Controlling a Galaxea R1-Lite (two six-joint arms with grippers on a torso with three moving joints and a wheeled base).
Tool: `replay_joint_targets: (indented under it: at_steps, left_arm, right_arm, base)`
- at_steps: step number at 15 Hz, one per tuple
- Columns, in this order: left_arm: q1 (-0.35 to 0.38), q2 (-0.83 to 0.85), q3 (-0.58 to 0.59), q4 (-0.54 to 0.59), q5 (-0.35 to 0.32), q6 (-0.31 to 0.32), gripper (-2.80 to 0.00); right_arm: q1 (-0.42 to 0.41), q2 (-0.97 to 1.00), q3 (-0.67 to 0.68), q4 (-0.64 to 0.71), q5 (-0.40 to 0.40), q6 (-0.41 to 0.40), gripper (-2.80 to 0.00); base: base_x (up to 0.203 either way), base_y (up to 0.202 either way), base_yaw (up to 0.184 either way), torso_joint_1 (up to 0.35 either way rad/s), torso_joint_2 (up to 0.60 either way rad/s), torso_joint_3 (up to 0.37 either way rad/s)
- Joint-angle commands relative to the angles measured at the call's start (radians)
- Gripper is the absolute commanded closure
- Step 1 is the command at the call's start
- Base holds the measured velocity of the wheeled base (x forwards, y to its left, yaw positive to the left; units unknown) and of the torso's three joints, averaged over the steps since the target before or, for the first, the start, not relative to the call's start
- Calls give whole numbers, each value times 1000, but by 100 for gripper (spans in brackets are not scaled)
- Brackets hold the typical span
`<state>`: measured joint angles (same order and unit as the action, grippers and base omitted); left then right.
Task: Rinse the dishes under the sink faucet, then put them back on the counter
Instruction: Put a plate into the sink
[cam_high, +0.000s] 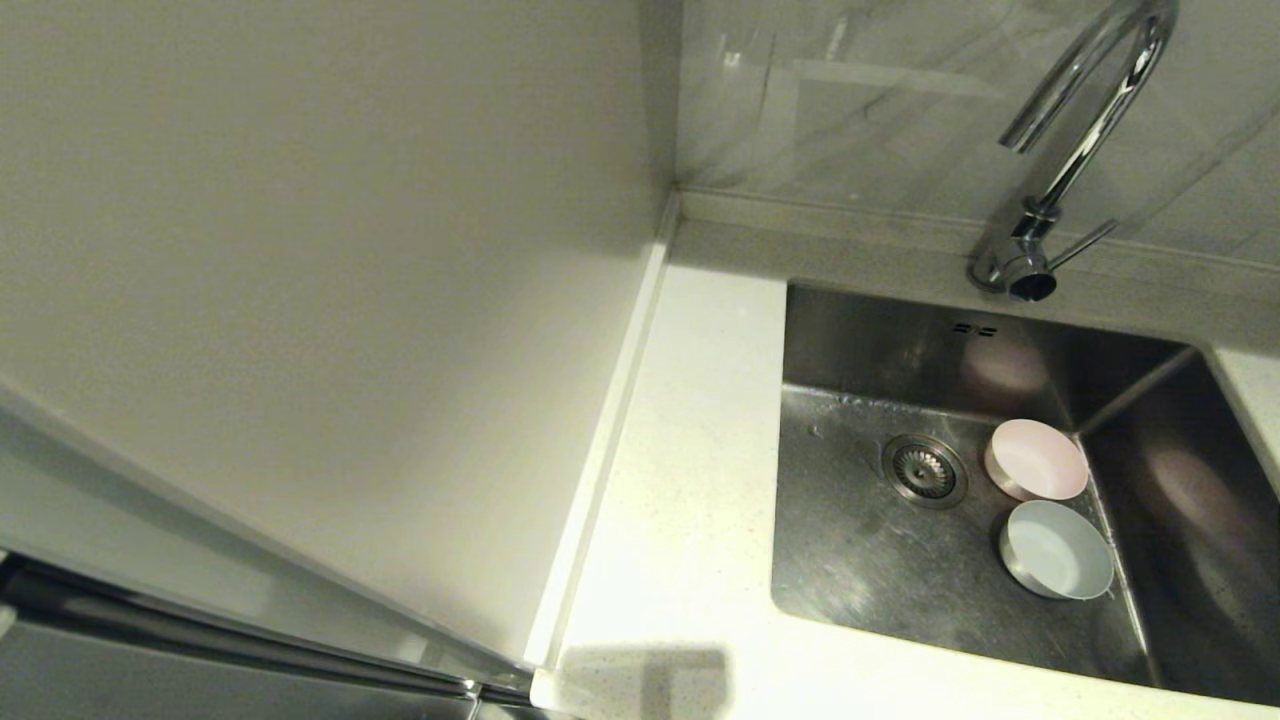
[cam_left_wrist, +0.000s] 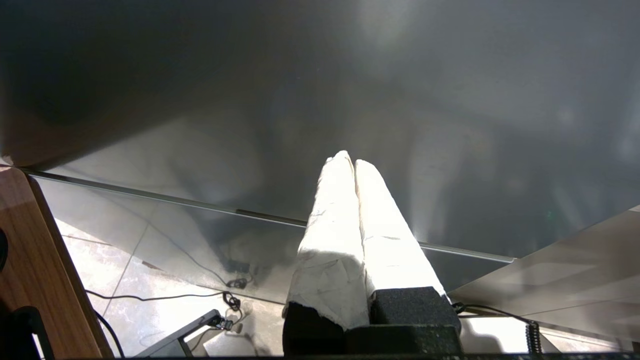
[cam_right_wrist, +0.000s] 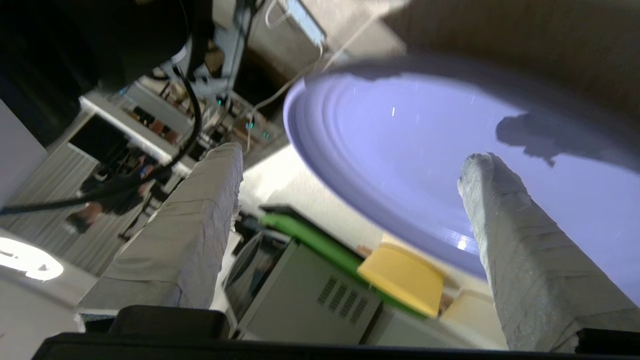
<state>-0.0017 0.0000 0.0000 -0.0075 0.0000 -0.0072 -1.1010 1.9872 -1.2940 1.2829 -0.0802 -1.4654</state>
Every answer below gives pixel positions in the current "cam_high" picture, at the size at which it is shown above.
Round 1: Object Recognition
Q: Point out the pink round bowl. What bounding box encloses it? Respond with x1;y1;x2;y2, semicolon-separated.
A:
985;419;1091;503

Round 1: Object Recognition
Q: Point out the pale blue round bowl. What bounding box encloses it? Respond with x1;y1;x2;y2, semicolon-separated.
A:
998;499;1117;601

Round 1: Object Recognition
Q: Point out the stainless steel sink basin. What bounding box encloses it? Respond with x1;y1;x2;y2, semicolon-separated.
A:
770;282;1280;706

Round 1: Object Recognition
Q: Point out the round metal drain strainer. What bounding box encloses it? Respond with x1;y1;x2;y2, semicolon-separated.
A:
880;434;969;510

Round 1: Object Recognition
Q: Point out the tall silver door refrigerator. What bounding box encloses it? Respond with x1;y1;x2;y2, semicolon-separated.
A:
0;0;681;720

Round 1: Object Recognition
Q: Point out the chrome gooseneck faucet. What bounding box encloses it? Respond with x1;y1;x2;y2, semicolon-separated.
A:
968;0;1181;304

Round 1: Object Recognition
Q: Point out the chrome bar door handle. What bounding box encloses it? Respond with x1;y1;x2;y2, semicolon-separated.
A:
0;555;561;720

